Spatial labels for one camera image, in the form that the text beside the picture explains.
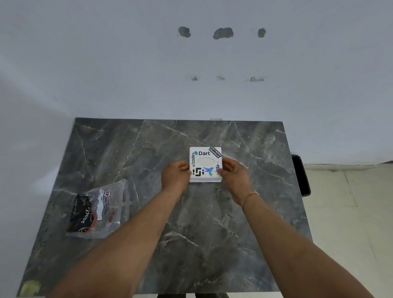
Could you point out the person's right hand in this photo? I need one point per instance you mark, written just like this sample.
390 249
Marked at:
237 181

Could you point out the person's left hand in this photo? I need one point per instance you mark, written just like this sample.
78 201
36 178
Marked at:
174 177

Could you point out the person's right thumb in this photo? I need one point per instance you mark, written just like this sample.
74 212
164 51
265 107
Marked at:
223 172

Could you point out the person's left thumb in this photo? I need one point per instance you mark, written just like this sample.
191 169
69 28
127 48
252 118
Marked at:
182 165

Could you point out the white square box with stickers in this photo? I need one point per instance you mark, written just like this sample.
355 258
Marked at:
205 164

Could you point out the person's left forearm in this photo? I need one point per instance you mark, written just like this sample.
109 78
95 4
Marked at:
121 242

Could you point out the person's right forearm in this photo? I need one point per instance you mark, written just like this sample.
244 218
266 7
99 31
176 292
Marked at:
294 245

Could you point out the orange thread wristband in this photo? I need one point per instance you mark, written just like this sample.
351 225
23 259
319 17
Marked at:
249 196

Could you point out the black chair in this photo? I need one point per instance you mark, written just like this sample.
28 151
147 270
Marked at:
301 175

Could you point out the clear plastic bag with contents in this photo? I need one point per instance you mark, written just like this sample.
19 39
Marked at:
96 210

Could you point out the yellowish tape patch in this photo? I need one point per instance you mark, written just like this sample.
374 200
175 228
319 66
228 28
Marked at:
30 288

